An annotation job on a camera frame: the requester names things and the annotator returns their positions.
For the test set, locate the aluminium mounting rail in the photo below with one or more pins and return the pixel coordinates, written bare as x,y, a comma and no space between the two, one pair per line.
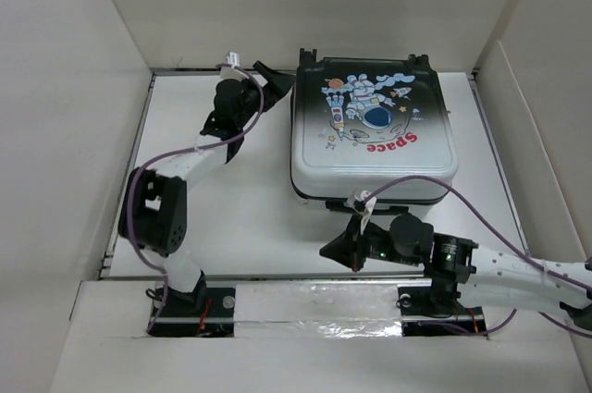
303,318

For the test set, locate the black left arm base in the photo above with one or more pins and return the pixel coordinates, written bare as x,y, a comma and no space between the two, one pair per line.
194,310

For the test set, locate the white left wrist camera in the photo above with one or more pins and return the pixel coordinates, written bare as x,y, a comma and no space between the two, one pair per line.
228,68

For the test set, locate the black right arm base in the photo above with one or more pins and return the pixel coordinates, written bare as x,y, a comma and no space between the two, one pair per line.
420,317

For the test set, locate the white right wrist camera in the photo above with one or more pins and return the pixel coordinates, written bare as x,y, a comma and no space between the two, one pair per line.
363,203

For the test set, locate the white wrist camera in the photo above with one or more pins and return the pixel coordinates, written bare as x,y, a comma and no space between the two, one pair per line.
228,68
363,203

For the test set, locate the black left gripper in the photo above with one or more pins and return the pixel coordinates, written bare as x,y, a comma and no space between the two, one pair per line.
275,91

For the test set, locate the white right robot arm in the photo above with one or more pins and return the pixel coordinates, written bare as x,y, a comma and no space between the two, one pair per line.
463,274

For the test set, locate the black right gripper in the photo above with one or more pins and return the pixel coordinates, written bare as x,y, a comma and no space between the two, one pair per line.
348,247

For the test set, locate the black white space suitcase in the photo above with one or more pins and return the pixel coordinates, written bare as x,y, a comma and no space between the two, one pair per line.
367,124

